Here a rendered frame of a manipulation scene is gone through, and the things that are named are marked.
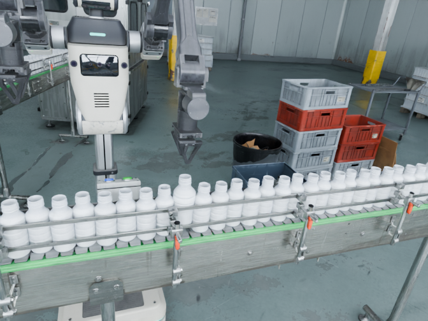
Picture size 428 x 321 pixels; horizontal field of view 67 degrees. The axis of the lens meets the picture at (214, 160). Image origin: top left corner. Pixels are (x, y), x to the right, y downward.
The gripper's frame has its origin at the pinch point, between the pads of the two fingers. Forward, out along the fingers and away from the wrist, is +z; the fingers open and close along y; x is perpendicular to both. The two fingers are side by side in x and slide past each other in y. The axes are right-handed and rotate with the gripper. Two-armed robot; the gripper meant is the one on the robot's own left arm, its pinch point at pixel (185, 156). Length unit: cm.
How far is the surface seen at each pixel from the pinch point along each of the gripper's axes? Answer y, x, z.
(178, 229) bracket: -11.6, 4.1, 17.2
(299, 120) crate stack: 175, -163, 44
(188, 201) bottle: -4.0, -0.8, 13.1
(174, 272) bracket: -11.7, 4.4, 32.6
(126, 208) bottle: -2.9, 17.4, 14.1
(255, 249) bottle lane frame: -5.6, -25.9, 34.3
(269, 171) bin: 53, -63, 34
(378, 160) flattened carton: 190, -300, 103
